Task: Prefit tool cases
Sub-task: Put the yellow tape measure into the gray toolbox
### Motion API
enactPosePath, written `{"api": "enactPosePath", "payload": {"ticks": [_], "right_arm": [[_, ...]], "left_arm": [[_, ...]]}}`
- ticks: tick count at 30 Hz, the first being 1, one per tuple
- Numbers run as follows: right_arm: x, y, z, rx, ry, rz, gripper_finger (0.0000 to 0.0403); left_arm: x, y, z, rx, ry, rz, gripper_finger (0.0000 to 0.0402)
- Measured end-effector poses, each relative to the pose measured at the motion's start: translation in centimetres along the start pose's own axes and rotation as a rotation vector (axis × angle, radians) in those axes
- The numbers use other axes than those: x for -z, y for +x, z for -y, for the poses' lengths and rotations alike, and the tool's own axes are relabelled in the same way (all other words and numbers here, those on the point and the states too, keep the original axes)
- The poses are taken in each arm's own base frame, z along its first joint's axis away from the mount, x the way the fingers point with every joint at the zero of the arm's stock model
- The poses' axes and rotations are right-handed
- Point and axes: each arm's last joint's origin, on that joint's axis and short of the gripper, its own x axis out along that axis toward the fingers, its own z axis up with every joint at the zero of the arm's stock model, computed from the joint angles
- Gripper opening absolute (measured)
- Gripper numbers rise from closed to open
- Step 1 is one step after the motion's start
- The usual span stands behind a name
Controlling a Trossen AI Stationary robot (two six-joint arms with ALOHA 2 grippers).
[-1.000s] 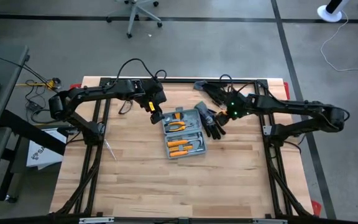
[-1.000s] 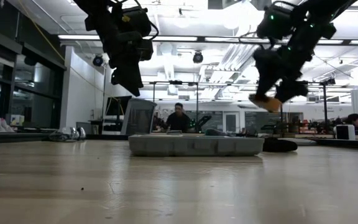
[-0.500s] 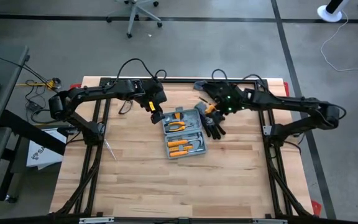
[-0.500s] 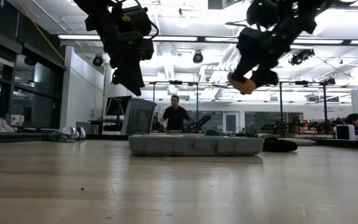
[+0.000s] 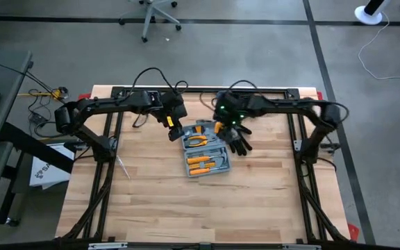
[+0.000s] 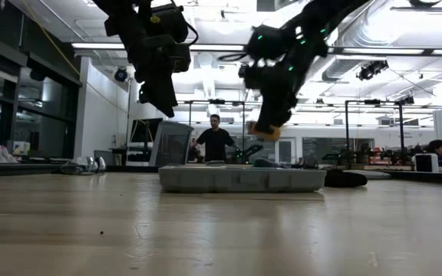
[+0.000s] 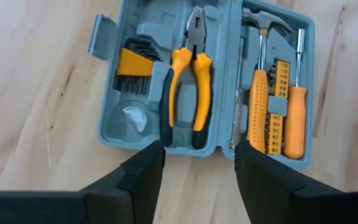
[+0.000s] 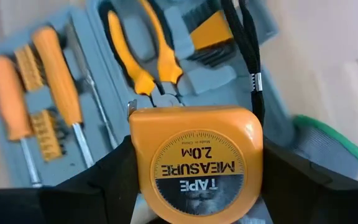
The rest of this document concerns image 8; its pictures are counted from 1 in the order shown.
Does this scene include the black and orange tool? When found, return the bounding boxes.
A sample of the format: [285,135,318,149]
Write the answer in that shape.
[106,0,185,108]

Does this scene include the hex key set orange holder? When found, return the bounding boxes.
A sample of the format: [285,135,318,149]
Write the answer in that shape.
[183,0,239,68]

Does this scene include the green and black handled tool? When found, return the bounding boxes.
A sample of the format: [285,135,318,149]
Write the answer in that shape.
[290,114,358,180]

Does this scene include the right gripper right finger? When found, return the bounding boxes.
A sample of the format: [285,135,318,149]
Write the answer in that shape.
[261,136,358,224]

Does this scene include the wooden handled hammer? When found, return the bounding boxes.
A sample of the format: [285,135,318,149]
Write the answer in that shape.
[32,26,95,169]

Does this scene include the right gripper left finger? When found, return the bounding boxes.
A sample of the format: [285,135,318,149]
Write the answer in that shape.
[0,135,142,224]

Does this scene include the wooden handled nut driver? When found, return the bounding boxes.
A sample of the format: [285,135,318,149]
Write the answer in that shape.
[0,55,43,189]

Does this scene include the orange bit holder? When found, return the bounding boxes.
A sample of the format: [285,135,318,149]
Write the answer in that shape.
[29,109,65,162]
[13,44,45,91]

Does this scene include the orange handled tool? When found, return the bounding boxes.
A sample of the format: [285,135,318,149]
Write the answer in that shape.
[126,0,266,224]

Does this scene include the grey plastic tool case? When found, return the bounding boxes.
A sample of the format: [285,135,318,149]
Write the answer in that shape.
[0,0,295,189]

